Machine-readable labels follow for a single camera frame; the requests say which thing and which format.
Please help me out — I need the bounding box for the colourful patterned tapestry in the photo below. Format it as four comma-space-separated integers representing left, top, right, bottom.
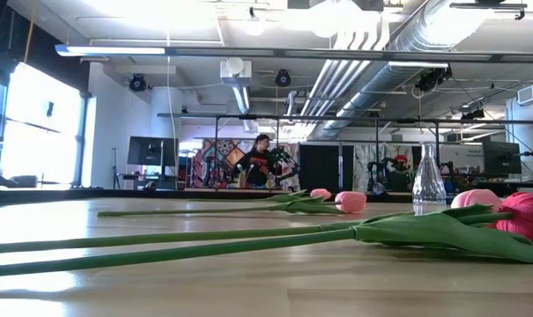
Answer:
190, 138, 254, 189

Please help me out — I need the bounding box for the silver ventilation duct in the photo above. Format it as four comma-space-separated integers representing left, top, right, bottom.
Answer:
318, 0, 492, 140

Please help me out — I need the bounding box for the large bright window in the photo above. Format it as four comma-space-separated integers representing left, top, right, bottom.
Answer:
0, 61, 85, 188

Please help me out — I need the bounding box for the yellow hanging cord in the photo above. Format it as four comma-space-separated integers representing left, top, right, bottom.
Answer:
22, 0, 39, 65

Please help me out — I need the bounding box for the black background station frame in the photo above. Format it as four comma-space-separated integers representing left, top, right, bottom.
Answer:
158, 112, 533, 193

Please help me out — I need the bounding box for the long suspended light bar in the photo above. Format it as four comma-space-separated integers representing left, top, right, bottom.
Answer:
54, 42, 533, 63

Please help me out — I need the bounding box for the pink artificial tulip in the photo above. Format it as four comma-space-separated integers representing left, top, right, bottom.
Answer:
189, 188, 333, 204
97, 190, 367, 219
0, 188, 505, 256

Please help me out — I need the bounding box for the black ceiling speaker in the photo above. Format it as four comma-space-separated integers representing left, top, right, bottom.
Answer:
274, 69, 292, 88
129, 73, 148, 92

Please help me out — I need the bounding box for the clear glass vase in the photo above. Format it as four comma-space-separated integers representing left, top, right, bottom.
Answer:
411, 141, 448, 206

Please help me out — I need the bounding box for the black computer monitor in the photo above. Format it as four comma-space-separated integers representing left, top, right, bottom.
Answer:
127, 136, 179, 167
482, 140, 522, 175

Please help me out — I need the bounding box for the black partition panel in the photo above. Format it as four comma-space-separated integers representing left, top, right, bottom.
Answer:
299, 144, 355, 194

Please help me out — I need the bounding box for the round white ceiling lamp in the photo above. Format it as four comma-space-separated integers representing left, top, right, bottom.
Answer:
241, 15, 267, 37

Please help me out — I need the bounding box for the white ceiling unit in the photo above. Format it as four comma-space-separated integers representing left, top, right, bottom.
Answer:
219, 56, 253, 87

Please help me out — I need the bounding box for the grey patterned cloth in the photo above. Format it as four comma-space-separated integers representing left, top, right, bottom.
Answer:
353, 143, 415, 195

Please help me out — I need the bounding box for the white ceiling pipe bundle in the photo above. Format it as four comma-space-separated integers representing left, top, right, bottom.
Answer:
299, 12, 393, 118

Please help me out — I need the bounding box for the black aluminium table frame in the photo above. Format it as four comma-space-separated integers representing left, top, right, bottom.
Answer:
0, 188, 415, 204

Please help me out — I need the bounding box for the red artificial tulip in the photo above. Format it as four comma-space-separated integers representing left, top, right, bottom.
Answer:
0, 192, 533, 279

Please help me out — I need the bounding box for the person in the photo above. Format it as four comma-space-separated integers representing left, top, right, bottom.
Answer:
382, 153, 416, 193
234, 134, 289, 189

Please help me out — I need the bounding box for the black ceiling camera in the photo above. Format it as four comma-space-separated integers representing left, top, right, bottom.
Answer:
461, 107, 486, 121
414, 65, 453, 92

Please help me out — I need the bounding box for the white patterned cloth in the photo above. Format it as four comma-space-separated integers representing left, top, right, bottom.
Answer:
287, 141, 300, 191

